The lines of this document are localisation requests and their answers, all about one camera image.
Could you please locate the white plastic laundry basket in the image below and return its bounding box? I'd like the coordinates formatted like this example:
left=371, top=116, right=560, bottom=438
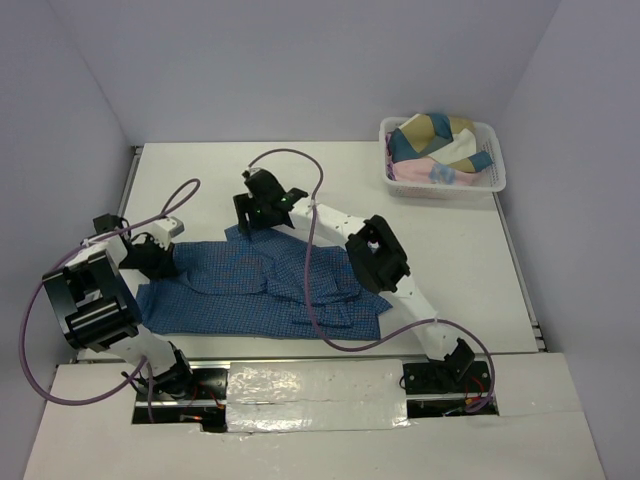
left=379, top=114, right=507, bottom=200

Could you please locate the blue checked long sleeve shirt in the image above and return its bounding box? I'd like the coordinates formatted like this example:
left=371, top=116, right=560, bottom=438
left=136, top=226, right=391, bottom=341

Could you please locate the purple cable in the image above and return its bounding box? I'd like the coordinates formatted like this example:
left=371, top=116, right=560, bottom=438
left=246, top=147, right=497, bottom=414
left=17, top=178, right=201, bottom=424

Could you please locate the silver foil tape panel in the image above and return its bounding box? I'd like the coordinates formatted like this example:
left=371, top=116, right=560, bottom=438
left=225, top=359, right=409, bottom=434

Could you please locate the teal tan patterned shirt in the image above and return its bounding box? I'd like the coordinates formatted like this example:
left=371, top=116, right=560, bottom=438
left=387, top=113, right=493, bottom=173

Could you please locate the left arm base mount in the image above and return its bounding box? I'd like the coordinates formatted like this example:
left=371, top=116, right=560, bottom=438
left=131, top=367, right=228, bottom=433

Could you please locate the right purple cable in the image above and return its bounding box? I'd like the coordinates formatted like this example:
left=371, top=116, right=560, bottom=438
left=246, top=147, right=497, bottom=414

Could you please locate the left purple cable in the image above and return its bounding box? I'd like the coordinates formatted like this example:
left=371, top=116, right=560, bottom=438
left=17, top=178, right=201, bottom=424

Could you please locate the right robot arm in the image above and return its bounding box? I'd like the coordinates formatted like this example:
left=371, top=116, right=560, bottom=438
left=233, top=168, right=470, bottom=353

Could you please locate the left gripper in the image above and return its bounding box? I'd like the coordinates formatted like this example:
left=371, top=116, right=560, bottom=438
left=117, top=234, right=177, bottom=282

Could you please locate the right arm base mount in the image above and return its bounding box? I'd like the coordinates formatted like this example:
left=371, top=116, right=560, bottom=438
left=399, top=361, right=491, bottom=419

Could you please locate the pink shirt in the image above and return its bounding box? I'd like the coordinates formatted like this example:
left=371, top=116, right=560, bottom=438
left=387, top=129, right=493, bottom=186

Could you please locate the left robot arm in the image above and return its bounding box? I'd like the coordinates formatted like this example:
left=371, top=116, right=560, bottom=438
left=43, top=214, right=196, bottom=400

